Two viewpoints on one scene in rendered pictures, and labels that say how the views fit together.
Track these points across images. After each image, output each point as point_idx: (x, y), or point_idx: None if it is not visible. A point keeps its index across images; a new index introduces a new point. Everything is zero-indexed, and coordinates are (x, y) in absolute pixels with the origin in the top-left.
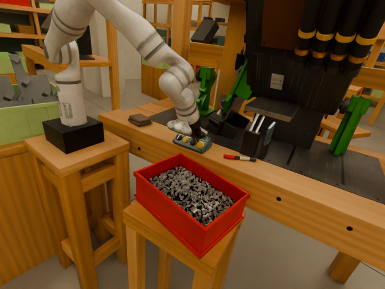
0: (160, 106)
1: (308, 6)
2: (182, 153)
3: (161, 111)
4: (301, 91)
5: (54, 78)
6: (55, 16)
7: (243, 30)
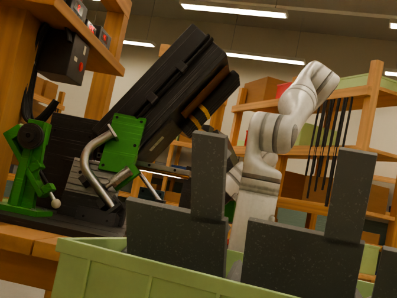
0: (3, 227)
1: (219, 97)
2: None
3: (38, 232)
4: (156, 150)
5: (279, 178)
6: (315, 107)
7: (30, 58)
